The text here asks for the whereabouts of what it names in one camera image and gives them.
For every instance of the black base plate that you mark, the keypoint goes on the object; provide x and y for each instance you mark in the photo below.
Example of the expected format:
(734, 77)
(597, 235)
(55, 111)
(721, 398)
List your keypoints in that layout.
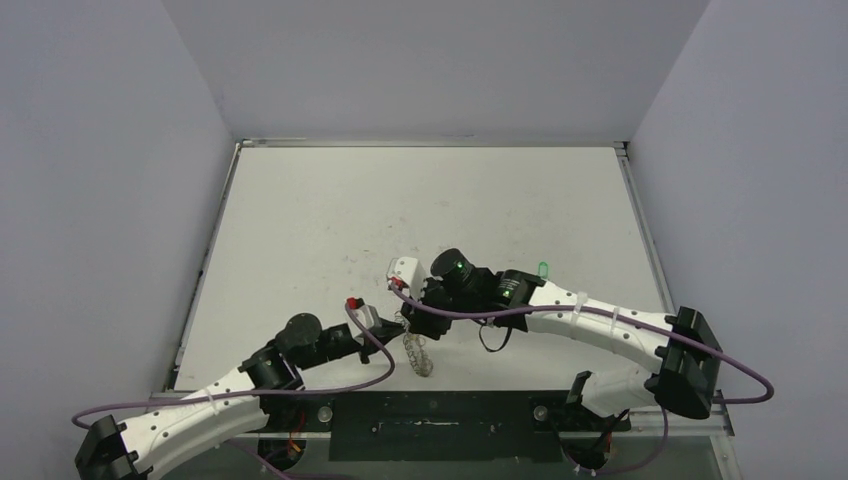
(377, 426)

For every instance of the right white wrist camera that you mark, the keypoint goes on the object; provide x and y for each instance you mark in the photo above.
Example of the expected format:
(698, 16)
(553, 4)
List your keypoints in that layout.
(407, 273)

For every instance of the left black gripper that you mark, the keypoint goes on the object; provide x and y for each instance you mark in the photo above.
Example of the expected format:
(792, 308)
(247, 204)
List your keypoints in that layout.
(393, 328)

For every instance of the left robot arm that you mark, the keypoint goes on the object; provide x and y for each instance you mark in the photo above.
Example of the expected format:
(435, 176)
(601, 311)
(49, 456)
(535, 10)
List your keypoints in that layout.
(246, 399)

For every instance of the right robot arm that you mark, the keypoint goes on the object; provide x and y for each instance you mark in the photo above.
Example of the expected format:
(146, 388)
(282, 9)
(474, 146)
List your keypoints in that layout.
(674, 362)

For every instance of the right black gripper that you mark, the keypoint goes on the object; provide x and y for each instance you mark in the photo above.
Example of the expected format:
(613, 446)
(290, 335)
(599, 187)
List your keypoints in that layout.
(420, 316)

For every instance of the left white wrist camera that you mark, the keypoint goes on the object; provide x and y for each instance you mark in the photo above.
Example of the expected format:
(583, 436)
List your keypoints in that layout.
(362, 316)

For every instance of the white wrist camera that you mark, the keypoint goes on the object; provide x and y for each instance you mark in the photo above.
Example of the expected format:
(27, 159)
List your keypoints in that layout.
(407, 273)
(362, 316)

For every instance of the metal disc with key rings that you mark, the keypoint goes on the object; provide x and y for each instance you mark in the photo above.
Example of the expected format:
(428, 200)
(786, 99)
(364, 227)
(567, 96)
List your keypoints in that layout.
(414, 346)

